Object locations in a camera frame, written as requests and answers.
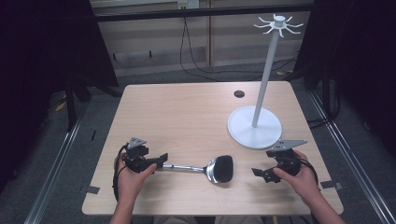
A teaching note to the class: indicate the black horizontal bar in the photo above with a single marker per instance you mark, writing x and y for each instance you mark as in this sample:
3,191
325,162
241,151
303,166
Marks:
202,13

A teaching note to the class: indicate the person's left hand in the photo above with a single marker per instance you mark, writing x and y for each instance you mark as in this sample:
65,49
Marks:
132,183

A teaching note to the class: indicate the dark curtain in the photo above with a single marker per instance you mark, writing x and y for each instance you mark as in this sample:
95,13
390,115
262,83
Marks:
358,62
46,77

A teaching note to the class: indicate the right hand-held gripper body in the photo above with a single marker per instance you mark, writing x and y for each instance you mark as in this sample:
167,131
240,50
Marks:
288,158

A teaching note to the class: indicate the white hook stand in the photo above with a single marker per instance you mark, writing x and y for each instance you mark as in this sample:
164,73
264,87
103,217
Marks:
253,127

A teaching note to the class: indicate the person's right hand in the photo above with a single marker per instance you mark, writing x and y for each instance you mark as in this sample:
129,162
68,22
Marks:
299,183

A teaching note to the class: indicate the grey tape strip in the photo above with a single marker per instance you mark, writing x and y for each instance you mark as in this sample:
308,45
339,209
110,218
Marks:
332,185
91,189

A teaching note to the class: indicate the metal ladle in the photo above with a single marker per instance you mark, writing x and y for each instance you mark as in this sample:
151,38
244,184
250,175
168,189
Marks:
218,169

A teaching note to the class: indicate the metal floor rail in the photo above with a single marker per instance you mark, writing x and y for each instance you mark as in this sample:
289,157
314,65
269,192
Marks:
53,174
351,155

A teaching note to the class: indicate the black metal stand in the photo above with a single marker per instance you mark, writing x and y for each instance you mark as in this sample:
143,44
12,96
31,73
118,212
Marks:
72,102

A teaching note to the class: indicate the white wall socket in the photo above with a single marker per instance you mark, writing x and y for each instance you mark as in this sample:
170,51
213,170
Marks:
188,3

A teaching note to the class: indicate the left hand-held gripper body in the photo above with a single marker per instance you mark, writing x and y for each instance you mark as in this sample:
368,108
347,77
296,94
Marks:
137,161

